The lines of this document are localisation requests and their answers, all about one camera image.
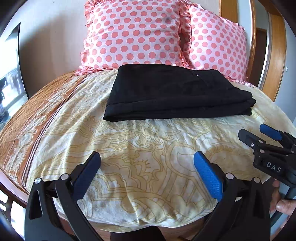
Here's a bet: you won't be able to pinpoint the black pants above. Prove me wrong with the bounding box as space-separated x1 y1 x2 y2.
103 64 256 122

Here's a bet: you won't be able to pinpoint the person's right hand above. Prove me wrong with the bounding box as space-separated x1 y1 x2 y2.
269 180 296 216

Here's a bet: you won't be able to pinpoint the cream patterned bedsheet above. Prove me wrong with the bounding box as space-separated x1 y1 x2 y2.
1 70 295 232

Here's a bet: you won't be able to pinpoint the right pink dotted pillow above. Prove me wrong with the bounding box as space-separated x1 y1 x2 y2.
180 1 253 86

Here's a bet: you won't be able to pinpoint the pink dotted pillow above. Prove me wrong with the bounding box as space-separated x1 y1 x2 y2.
75 0 188 75
180 1 253 86

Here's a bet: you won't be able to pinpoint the left pink dotted pillow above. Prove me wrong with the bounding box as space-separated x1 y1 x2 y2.
75 0 188 75

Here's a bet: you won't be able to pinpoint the wooden door frame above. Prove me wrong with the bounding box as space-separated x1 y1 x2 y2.
219 1 287 101

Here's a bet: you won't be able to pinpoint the wall mirror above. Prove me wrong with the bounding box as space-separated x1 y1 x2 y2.
0 24 29 129

